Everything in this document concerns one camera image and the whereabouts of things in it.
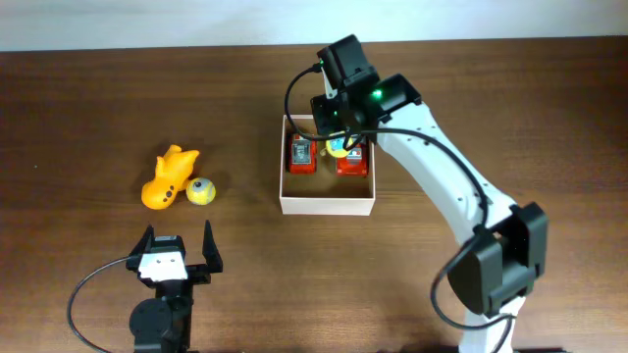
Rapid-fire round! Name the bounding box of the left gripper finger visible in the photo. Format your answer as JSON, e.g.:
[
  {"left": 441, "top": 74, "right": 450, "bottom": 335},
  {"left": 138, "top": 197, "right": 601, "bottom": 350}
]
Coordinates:
[
  {"left": 202, "top": 220, "right": 222, "bottom": 266},
  {"left": 131, "top": 225, "right": 154, "bottom": 256}
]

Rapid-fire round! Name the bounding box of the yellow wooden rattle drum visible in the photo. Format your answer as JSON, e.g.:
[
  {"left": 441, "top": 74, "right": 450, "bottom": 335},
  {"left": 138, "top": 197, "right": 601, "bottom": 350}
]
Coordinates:
[{"left": 320, "top": 131, "right": 350, "bottom": 159}]

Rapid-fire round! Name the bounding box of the red fire truck with ladder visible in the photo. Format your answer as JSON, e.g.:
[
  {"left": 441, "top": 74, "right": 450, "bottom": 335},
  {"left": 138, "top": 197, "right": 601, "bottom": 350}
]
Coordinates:
[{"left": 336, "top": 144, "right": 369, "bottom": 177}]

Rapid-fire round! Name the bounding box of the red fire truck toy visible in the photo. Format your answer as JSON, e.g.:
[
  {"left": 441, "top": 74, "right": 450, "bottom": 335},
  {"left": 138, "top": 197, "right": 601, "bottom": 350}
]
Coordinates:
[{"left": 288, "top": 133, "right": 317, "bottom": 175}]

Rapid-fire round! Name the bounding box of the yellow grey toy ball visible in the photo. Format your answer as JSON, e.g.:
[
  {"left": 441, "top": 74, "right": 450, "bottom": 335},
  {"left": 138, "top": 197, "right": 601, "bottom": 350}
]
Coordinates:
[{"left": 185, "top": 177, "right": 216, "bottom": 206}]

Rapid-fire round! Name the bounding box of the orange rubber animal toy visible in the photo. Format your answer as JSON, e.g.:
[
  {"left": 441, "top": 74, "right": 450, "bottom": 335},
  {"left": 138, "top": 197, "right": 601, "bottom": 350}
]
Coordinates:
[{"left": 141, "top": 144, "right": 200, "bottom": 210}]

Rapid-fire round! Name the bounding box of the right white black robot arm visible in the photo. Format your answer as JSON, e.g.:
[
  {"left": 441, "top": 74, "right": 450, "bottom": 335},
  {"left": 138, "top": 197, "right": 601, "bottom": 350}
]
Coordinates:
[{"left": 310, "top": 35, "right": 549, "bottom": 352}]

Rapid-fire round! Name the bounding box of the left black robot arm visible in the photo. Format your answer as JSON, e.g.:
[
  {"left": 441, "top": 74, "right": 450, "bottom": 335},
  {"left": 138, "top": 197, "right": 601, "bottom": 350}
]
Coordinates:
[{"left": 126, "top": 222, "right": 224, "bottom": 353}]

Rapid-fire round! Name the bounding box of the pink cardboard box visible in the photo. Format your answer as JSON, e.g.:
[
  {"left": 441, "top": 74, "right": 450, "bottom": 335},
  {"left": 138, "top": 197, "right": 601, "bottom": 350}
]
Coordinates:
[{"left": 279, "top": 117, "right": 376, "bottom": 216}]

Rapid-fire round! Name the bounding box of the left black cable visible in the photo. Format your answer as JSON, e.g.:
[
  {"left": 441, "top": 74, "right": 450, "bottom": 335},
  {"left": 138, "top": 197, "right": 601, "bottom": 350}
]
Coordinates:
[{"left": 67, "top": 255, "right": 141, "bottom": 353}]

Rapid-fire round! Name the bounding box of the black cable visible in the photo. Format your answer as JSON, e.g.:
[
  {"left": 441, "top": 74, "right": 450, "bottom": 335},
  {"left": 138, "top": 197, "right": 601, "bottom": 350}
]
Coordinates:
[
  {"left": 67, "top": 255, "right": 141, "bottom": 353},
  {"left": 283, "top": 63, "right": 516, "bottom": 353}
]

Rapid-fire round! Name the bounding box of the right black cable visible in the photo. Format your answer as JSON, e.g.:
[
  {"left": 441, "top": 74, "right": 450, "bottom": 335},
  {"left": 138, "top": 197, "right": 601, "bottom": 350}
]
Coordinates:
[{"left": 283, "top": 63, "right": 516, "bottom": 353}]

